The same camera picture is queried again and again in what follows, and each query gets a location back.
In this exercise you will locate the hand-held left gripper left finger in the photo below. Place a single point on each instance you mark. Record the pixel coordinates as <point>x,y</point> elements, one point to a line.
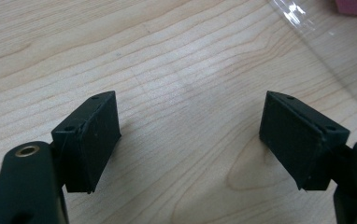
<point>89,146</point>

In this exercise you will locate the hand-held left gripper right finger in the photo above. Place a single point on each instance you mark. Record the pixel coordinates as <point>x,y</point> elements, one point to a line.
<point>298,143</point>

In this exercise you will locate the clear plastic bag white trim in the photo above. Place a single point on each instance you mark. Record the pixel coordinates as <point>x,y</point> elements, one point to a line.
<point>338,46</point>

